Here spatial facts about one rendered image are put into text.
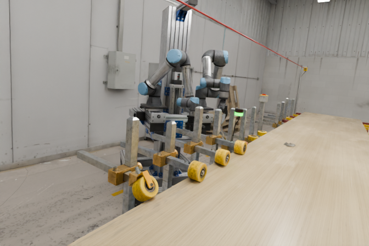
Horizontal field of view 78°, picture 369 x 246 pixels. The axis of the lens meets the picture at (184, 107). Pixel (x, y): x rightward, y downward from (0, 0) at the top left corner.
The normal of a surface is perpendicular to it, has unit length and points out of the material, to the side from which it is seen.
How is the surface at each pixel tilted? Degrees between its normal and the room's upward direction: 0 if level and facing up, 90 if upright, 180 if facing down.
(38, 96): 90
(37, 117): 90
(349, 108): 90
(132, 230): 0
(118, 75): 90
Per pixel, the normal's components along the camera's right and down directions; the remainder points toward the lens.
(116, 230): 0.08, -0.99
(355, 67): -0.62, 0.06
